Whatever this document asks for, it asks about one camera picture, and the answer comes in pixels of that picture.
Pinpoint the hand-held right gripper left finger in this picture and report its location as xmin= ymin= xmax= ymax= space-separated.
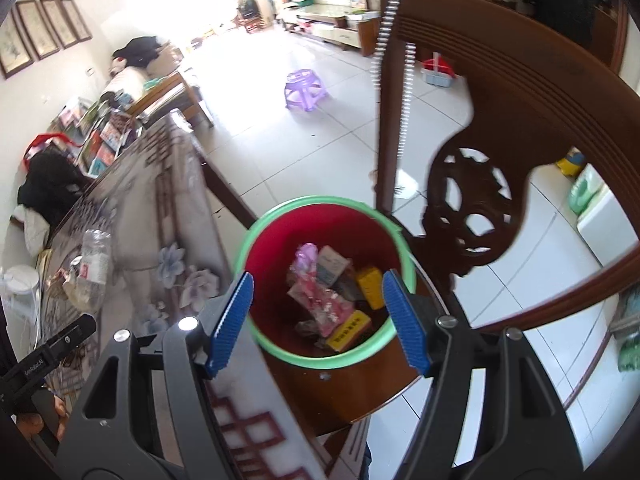
xmin=55 ymin=270 xmax=256 ymax=480

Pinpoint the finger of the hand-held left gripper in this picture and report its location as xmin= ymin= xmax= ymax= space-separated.
xmin=0 ymin=314 xmax=97 ymax=391

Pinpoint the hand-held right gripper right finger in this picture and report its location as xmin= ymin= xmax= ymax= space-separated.
xmin=381 ymin=269 xmax=586 ymax=480

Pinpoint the yellow box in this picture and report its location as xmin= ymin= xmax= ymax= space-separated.
xmin=327 ymin=312 xmax=372 ymax=352

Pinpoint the brown box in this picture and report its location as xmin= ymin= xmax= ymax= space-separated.
xmin=335 ymin=270 xmax=368 ymax=301

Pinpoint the pink wrapper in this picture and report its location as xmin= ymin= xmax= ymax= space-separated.
xmin=287 ymin=243 xmax=358 ymax=338

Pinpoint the small white blue box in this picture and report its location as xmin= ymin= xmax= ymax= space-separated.
xmin=316 ymin=246 xmax=351 ymax=286

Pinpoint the red bin with green rim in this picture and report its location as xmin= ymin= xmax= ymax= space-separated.
xmin=235 ymin=196 xmax=417 ymax=372

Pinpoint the person's left hand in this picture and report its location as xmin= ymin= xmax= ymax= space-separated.
xmin=15 ymin=391 xmax=70 ymax=442

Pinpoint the white round stand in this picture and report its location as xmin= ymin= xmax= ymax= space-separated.
xmin=0 ymin=266 xmax=41 ymax=321

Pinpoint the clear plastic bottle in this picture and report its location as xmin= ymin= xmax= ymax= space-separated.
xmin=65 ymin=229 xmax=112 ymax=311

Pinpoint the white pillow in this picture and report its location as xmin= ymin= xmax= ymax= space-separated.
xmin=11 ymin=205 xmax=51 ymax=256

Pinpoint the grey patterned tablecloth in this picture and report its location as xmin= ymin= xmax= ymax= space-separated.
xmin=37 ymin=110 xmax=331 ymax=480

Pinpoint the black jacket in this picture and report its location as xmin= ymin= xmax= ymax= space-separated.
xmin=17 ymin=152 xmax=88 ymax=226

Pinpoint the red bag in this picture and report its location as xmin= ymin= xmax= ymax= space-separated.
xmin=24 ymin=132 xmax=76 ymax=166

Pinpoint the row of books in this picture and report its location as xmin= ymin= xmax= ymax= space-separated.
xmin=50 ymin=100 xmax=146 ymax=176

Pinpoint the white ribbed strip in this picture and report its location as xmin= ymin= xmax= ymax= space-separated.
xmin=371 ymin=0 xmax=418 ymax=158

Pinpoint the white cabinet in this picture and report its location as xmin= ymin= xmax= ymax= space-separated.
xmin=577 ymin=187 xmax=640 ymax=266

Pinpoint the light green packet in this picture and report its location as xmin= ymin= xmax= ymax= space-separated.
xmin=567 ymin=162 xmax=608 ymax=216

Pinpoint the yellow toy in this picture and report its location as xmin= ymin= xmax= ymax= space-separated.
xmin=557 ymin=147 xmax=586 ymax=176

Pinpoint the wooden bench sofa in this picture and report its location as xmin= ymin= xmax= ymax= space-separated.
xmin=102 ymin=65 xmax=216 ymax=131

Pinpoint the purple plastic stool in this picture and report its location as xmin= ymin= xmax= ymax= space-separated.
xmin=284 ymin=69 xmax=328 ymax=111

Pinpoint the carved wooden chair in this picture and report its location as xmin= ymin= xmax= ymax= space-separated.
xmin=270 ymin=0 xmax=640 ymax=461

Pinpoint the black clothes pile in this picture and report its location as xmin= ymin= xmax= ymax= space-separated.
xmin=112 ymin=36 xmax=161 ymax=68

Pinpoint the framed wall picture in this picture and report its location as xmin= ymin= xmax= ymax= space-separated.
xmin=60 ymin=0 xmax=93 ymax=42
xmin=16 ymin=1 xmax=61 ymax=61
xmin=0 ymin=22 xmax=35 ymax=79
xmin=40 ymin=0 xmax=80 ymax=50

